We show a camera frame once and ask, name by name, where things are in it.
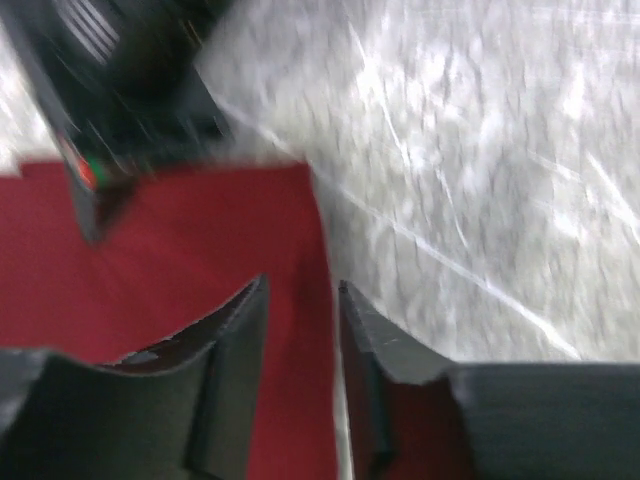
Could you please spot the dark red t-shirt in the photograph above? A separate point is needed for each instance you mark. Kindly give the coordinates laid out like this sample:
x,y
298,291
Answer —
x,y
185,243

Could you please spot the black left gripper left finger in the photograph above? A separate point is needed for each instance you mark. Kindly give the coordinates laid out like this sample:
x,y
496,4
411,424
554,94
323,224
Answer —
x,y
182,408

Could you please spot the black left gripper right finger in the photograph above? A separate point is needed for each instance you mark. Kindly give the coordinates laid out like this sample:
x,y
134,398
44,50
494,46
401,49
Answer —
x,y
415,414

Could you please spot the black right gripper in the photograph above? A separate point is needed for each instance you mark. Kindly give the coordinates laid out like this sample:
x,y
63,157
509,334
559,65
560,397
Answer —
x,y
117,83

